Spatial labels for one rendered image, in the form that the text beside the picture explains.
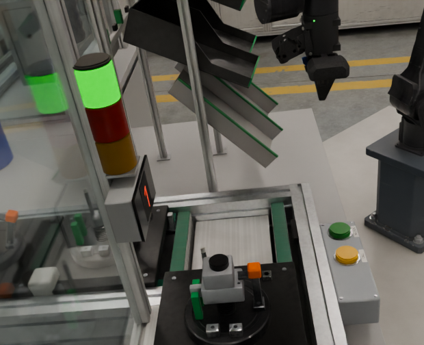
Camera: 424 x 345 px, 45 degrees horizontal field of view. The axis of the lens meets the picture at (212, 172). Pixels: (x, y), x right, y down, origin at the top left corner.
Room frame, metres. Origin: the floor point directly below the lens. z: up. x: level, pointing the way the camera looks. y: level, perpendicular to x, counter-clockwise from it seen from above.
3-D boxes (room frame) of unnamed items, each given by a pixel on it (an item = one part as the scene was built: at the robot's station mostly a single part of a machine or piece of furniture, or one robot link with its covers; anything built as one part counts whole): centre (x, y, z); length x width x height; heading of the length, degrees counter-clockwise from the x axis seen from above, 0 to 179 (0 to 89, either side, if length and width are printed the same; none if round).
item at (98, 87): (0.62, 0.13, 1.38); 0.05 x 0.05 x 0.05
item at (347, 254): (0.69, -0.22, 0.96); 0.04 x 0.04 x 0.02
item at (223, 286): (0.59, 0.02, 1.06); 0.08 x 0.04 x 0.07; 84
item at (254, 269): (0.58, -0.03, 1.04); 0.04 x 0.02 x 0.08; 83
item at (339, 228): (0.76, -0.23, 0.96); 0.04 x 0.04 x 0.02
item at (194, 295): (0.58, 0.06, 1.01); 0.01 x 0.01 x 0.05; 83
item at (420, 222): (0.87, -0.42, 0.96); 0.15 x 0.15 x 0.20; 32
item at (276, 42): (0.83, -0.17, 1.33); 0.07 x 0.07 x 0.06; 82
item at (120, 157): (0.62, 0.13, 1.28); 0.05 x 0.05 x 0.05
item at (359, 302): (0.69, -0.22, 0.93); 0.21 x 0.07 x 0.06; 173
